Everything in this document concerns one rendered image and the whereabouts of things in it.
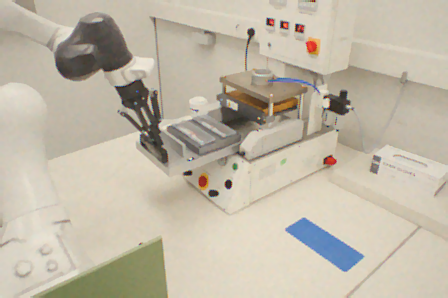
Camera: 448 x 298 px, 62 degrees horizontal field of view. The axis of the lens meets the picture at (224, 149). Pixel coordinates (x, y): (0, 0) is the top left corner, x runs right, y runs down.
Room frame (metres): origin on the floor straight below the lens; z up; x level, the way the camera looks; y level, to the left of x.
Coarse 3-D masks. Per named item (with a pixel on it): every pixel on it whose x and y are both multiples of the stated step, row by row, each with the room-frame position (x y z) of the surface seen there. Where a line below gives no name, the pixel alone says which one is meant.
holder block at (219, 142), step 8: (168, 128) 1.14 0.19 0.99; (200, 128) 1.13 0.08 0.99; (176, 136) 1.09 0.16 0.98; (184, 136) 1.07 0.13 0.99; (216, 136) 1.07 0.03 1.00; (232, 136) 1.07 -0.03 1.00; (240, 136) 1.09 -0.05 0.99; (192, 144) 1.02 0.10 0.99; (208, 144) 1.02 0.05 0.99; (216, 144) 1.03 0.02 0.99; (224, 144) 1.05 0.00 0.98; (200, 152) 0.99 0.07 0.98
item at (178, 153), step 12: (168, 132) 1.07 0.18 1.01; (168, 144) 1.05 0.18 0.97; (180, 144) 0.99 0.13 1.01; (240, 144) 1.07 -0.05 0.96; (156, 156) 0.98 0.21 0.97; (168, 156) 0.98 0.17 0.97; (180, 156) 0.98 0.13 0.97; (192, 156) 0.98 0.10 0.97; (204, 156) 0.99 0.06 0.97; (216, 156) 1.02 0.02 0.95; (168, 168) 0.92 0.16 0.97; (180, 168) 0.94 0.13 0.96; (192, 168) 0.96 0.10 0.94
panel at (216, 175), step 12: (228, 156) 1.09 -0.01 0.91; (204, 168) 1.14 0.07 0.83; (216, 168) 1.10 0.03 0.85; (228, 168) 1.07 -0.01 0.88; (240, 168) 1.03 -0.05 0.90; (192, 180) 1.16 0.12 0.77; (216, 180) 1.08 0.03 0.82; (204, 192) 1.09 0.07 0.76; (228, 192) 1.02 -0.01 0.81; (216, 204) 1.03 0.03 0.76; (228, 204) 0.99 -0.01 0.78
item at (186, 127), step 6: (180, 126) 1.13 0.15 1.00; (186, 126) 1.13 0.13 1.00; (192, 126) 1.13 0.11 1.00; (186, 132) 1.08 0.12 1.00; (192, 132) 1.08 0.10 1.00; (198, 132) 1.08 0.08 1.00; (204, 132) 1.08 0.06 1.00; (198, 138) 1.04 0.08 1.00; (204, 138) 1.04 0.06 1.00; (210, 138) 1.04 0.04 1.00
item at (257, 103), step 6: (234, 90) 1.32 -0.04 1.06; (234, 96) 1.27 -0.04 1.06; (240, 96) 1.26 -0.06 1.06; (246, 96) 1.26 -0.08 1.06; (252, 96) 1.26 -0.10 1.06; (246, 102) 1.21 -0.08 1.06; (252, 102) 1.21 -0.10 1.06; (258, 102) 1.21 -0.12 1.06; (264, 102) 1.21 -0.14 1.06; (276, 102) 1.21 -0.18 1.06; (282, 102) 1.21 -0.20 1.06; (288, 102) 1.21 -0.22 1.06; (294, 102) 1.23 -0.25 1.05; (258, 108) 1.16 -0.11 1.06; (264, 108) 1.15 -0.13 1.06; (276, 108) 1.18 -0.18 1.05; (282, 108) 1.20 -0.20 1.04; (288, 108) 1.22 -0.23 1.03; (294, 108) 1.24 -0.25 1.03; (276, 114) 1.18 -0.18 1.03
